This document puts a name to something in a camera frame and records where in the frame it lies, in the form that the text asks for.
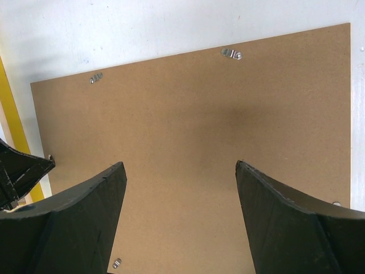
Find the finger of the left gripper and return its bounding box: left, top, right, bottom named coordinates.
left=1, top=140, right=55, bottom=211

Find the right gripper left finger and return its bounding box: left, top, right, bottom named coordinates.
left=1, top=162, right=127, bottom=273

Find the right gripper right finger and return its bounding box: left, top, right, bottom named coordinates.
left=236, top=160, right=364, bottom=273

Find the yellow wooden picture frame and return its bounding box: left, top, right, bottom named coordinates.
left=1, top=64, right=44, bottom=212

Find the brown backing board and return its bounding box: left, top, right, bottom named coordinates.
left=31, top=23, right=351, bottom=273

